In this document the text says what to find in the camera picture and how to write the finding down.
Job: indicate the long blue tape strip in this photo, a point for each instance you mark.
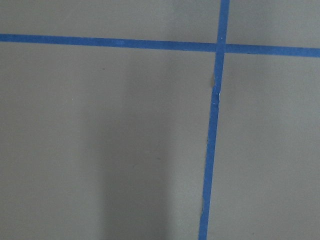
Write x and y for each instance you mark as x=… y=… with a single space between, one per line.
x=161 y=45

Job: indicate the crossing blue tape strip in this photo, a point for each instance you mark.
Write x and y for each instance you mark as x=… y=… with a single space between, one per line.
x=213 y=118

